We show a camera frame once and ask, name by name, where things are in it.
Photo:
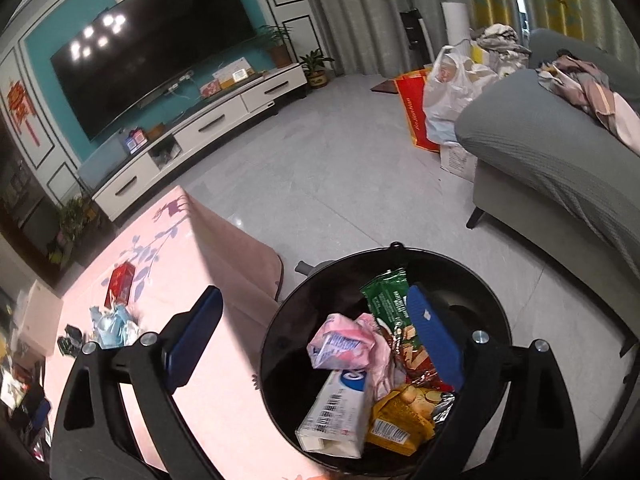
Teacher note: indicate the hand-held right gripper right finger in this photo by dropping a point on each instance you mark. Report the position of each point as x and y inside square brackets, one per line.
[432, 340]

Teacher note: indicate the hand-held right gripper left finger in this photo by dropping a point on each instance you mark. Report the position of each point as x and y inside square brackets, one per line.
[192, 340]

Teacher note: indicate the red snack packet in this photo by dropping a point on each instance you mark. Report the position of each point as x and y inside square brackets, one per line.
[415, 367]

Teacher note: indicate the green snack wrapper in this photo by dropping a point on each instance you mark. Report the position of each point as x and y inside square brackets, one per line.
[387, 300]

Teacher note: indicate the yellow potato chip bag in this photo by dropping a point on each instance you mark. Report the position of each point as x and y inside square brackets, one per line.
[400, 417]

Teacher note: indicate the pink plastic bag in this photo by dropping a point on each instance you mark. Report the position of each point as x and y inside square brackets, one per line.
[345, 345]

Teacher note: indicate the black trash bin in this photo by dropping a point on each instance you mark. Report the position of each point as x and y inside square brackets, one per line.
[300, 320]

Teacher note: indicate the white blue toothpaste box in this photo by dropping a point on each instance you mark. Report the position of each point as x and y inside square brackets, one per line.
[340, 405]

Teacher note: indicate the light blue packet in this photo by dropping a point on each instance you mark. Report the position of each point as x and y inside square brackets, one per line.
[112, 327]

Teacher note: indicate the pink printed tablecloth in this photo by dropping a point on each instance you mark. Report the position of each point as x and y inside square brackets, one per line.
[160, 260]

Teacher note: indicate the small red box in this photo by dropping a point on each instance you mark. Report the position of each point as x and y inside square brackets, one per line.
[120, 285]

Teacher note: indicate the black plastic bag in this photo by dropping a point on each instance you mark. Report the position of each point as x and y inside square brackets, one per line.
[70, 341]

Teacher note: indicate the white wooden box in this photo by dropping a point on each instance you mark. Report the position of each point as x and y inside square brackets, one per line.
[37, 310]

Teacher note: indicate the cluster of potted plants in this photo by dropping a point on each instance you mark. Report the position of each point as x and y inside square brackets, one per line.
[72, 222]

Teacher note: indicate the white television cabinet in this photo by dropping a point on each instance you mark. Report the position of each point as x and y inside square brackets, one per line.
[200, 140]

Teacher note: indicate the grey sofa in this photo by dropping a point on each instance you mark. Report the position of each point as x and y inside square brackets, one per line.
[550, 145]

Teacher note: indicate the orange cardboard box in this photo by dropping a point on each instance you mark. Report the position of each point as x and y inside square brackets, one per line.
[412, 110]

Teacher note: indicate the white plastic bag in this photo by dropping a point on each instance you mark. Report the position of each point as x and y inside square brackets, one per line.
[450, 90]

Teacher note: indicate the brown door mat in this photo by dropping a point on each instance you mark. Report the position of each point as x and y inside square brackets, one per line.
[386, 86]

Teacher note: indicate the white desk calendar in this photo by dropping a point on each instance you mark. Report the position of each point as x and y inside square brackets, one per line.
[232, 72]

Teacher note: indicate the potted plant in patterned pot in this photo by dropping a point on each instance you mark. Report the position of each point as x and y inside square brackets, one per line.
[315, 69]

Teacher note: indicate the clothes on sofa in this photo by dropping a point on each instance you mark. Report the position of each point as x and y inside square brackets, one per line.
[585, 85]

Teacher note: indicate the large black television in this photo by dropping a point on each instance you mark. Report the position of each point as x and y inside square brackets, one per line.
[150, 45]

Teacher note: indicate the potted plant in brown pot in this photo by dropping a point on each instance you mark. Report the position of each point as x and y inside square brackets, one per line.
[277, 45]

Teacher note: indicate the pile of clothes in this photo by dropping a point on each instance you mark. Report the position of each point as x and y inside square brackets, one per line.
[500, 40]

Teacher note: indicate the black floor stand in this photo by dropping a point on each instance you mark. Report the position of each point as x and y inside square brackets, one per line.
[412, 27]

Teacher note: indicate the grey curtain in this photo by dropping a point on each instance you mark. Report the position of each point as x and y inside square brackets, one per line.
[360, 10]

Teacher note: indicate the red wall decoration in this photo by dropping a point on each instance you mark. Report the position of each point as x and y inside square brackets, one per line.
[20, 105]

